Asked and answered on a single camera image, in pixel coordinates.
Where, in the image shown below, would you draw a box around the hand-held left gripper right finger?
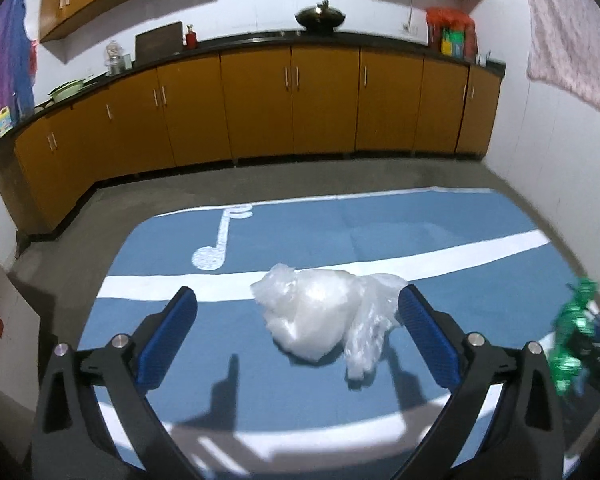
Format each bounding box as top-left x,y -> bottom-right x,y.
397,284 -> 564,480

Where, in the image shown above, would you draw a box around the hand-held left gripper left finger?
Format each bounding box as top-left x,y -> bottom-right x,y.
30,286 -> 201,480

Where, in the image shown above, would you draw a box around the green shiny wrapper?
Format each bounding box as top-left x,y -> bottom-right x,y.
552,277 -> 600,396

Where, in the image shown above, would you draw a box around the white plastic bag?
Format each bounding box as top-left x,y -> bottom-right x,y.
250,262 -> 411,381

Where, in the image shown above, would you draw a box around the white cabinet with flower decal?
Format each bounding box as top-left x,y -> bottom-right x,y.
0,235 -> 43,411

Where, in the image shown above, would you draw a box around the wooden lower kitchen cabinets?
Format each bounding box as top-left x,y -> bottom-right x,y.
0,44 -> 506,236

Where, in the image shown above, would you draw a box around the green basin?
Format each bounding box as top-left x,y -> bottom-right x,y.
48,77 -> 88,102

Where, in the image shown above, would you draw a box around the glass jar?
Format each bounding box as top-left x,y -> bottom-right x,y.
105,40 -> 125,75

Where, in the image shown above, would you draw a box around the dark rectangular board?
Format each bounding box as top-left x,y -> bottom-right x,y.
135,21 -> 184,61

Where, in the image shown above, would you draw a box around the dark kitchen countertop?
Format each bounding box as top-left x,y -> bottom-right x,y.
0,30 -> 507,161

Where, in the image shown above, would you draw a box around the red bag of goods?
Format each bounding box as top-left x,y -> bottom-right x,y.
425,7 -> 478,58

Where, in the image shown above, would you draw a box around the pink floral hanging cloth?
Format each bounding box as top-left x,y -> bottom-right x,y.
522,0 -> 600,121

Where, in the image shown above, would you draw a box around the blue hanging garment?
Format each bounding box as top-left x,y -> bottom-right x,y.
10,0 -> 36,116

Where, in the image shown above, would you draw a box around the black wok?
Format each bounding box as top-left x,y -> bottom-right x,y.
295,0 -> 346,31

